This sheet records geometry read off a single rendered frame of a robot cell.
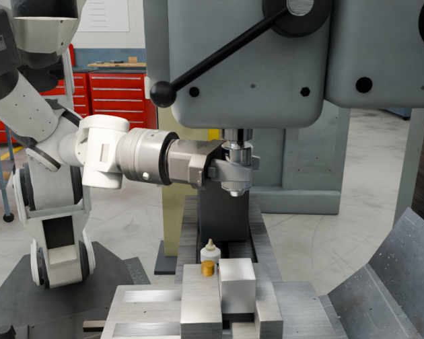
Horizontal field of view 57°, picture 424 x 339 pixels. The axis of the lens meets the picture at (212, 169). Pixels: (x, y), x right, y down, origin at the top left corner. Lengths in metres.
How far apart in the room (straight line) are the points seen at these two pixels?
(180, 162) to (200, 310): 0.22
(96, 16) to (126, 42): 0.85
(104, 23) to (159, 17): 9.30
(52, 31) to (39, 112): 0.16
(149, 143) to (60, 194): 0.61
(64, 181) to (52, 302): 0.50
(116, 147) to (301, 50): 0.33
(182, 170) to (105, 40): 9.31
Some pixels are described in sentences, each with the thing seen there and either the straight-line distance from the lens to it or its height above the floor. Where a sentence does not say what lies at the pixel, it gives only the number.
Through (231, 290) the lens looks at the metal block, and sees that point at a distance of 0.61.
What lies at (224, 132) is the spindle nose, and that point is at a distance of 0.56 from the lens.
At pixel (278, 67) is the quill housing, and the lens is 0.47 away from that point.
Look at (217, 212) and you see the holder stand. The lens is 0.96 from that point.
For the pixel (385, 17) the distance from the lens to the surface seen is 0.48.
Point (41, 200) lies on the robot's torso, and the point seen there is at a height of 0.99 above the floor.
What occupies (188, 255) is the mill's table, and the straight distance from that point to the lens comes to 0.94.
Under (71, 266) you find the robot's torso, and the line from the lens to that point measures 1.38.
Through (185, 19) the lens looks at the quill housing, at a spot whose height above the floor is 1.44.
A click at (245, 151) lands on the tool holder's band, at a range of 0.56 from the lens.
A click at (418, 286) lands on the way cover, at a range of 0.79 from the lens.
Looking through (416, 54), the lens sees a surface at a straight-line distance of 0.50.
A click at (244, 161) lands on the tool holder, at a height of 1.25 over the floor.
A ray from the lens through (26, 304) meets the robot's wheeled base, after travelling 1.52.
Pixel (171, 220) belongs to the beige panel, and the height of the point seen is 0.30.
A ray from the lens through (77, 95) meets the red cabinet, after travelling 5.46.
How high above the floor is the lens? 1.42
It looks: 19 degrees down
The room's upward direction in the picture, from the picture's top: straight up
